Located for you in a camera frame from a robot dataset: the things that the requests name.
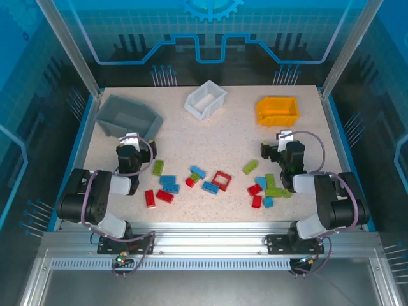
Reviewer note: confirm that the small blue lego brick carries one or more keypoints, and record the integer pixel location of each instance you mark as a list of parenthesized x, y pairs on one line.
[(268, 202)]

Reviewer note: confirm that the red lego window frame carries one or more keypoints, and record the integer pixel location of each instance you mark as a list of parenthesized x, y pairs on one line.
[(222, 180)]

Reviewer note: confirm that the green lego plate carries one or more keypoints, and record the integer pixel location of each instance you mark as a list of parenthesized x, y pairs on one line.
[(274, 192)]

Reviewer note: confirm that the yellow plastic bin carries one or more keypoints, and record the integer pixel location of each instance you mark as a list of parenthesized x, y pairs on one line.
[(277, 110)]

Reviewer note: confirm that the small LED connector board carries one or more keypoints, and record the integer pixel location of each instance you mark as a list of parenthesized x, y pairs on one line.
[(307, 260), (122, 259)]

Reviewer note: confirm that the small red lego brick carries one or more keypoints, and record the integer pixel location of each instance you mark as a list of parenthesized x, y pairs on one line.
[(190, 182)]

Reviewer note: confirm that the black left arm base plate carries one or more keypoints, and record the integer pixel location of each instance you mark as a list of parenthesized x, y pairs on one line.
[(140, 245)]

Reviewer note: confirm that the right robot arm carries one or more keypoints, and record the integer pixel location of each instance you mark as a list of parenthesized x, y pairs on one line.
[(325, 197)]

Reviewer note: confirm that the aluminium frame post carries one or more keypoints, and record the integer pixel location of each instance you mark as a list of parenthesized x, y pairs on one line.
[(350, 48), (74, 54)]

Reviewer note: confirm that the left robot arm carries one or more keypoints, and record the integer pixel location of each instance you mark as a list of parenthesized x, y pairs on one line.
[(95, 204)]

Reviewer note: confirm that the aluminium front rail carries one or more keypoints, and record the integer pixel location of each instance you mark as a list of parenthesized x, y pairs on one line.
[(207, 239)]

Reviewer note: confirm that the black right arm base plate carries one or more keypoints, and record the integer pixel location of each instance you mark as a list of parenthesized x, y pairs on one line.
[(277, 243)]

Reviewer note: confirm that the gray plastic bin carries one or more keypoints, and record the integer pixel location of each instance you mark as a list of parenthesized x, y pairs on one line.
[(127, 111)]

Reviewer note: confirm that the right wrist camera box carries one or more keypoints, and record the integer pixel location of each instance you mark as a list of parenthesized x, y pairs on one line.
[(283, 140)]

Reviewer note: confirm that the small green lego brick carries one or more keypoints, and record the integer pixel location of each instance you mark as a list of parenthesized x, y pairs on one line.
[(193, 177), (287, 193)]

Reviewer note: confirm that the white plastic bin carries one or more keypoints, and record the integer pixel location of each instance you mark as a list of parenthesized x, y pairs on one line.
[(205, 100)]

